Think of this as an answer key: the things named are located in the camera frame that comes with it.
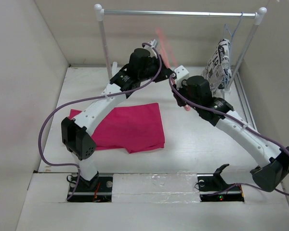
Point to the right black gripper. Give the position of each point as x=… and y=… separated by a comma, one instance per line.
x=184, y=83

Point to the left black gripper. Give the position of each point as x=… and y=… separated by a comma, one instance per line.
x=164, y=73

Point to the pink plastic hanger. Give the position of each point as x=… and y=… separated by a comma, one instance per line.
x=164, y=52

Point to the pink trousers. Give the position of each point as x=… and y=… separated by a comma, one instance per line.
x=133, y=128

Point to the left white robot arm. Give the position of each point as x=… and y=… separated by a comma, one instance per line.
x=77, y=132

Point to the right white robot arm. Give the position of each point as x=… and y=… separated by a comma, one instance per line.
x=272, y=158

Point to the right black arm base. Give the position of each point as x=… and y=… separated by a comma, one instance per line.
x=213, y=188

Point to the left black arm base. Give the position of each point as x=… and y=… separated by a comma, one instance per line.
x=81, y=193

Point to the black white printed garment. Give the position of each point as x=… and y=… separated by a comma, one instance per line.
x=217, y=70

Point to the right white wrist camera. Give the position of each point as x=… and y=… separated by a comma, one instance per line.
x=181, y=75

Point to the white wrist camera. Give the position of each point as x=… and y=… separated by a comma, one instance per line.
x=152, y=45
x=181, y=75

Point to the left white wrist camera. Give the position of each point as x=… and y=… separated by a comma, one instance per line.
x=152, y=45

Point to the blue wire hanger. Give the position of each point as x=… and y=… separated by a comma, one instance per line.
x=233, y=31

